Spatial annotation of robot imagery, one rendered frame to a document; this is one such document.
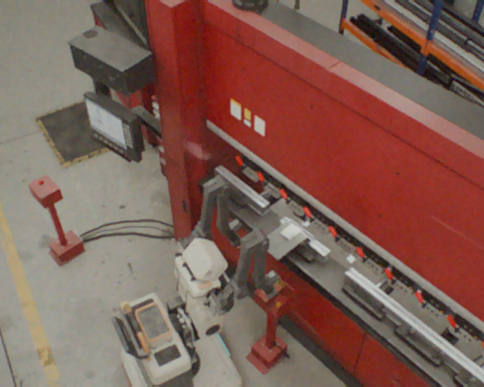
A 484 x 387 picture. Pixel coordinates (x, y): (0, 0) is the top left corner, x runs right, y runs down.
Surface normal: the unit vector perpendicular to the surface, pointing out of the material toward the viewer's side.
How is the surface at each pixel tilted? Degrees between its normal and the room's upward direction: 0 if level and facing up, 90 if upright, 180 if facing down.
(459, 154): 90
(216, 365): 0
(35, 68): 0
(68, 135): 0
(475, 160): 90
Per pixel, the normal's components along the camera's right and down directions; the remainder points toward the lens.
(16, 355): 0.00, -0.69
